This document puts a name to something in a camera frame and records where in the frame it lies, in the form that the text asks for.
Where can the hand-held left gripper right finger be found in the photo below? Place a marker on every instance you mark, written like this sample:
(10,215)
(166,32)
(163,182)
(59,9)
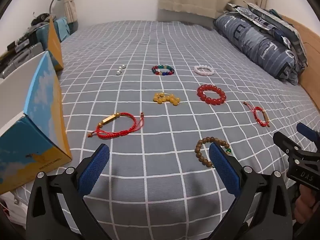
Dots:
(222,170)

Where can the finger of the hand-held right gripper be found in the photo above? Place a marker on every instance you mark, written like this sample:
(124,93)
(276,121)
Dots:
(285,142)
(303,129)

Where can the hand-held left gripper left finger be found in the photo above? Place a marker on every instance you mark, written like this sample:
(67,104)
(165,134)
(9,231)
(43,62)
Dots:
(95,170)

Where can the blue and yellow cardboard box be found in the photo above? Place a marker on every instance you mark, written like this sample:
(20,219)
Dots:
(37,120)

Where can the person's right hand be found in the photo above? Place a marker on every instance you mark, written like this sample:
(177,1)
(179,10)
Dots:
(307,202)

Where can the wooden headboard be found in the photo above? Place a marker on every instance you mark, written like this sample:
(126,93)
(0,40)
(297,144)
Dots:
(310,62)

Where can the blue printed pillow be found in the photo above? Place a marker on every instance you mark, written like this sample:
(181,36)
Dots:
(260,45)

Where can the folded blue printed quilt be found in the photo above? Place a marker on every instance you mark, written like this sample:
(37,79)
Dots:
(277,21)

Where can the grey suitcase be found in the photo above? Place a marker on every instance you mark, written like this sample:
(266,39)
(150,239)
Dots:
(22,55)

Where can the grey checked bed sheet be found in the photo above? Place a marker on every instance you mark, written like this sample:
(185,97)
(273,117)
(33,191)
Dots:
(160,42)

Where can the teal suitcase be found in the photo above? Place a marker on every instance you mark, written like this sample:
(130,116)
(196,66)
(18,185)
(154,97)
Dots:
(62,28)

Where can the dark clothes pile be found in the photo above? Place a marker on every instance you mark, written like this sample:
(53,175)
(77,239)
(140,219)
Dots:
(41,18)

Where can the narrow beige curtain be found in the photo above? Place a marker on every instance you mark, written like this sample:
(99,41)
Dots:
(71,7)

